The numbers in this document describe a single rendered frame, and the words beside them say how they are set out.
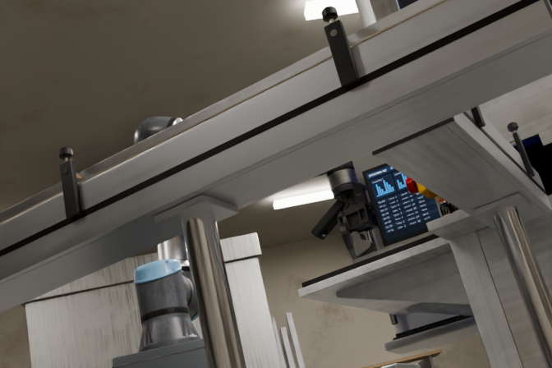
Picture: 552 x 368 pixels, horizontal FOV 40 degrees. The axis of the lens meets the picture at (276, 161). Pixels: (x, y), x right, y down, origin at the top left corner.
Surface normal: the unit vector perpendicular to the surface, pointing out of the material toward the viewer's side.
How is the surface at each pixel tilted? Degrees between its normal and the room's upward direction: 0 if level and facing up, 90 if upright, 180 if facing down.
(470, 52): 90
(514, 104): 90
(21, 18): 180
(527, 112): 90
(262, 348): 90
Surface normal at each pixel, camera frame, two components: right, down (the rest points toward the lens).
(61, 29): 0.22, 0.89
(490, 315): -0.50, -0.24
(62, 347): 0.07, -0.41
